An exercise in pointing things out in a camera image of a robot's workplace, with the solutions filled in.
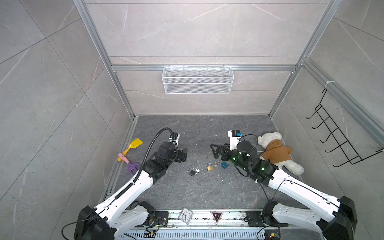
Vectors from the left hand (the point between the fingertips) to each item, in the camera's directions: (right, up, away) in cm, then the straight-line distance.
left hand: (179, 143), depth 80 cm
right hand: (+20, 0, -5) cm, 20 cm away
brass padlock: (+18, -16, +13) cm, 27 cm away
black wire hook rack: (+75, +1, -15) cm, 77 cm away
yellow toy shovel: (-33, -2, +23) cm, 40 cm away
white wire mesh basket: (+10, +42, +21) cm, 48 cm away
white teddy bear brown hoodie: (+61, -8, +12) cm, 62 cm away
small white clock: (+4, -35, -7) cm, 36 cm away
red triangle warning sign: (+20, -36, -5) cm, 42 cm away
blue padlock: (+27, -14, +11) cm, 32 cm away
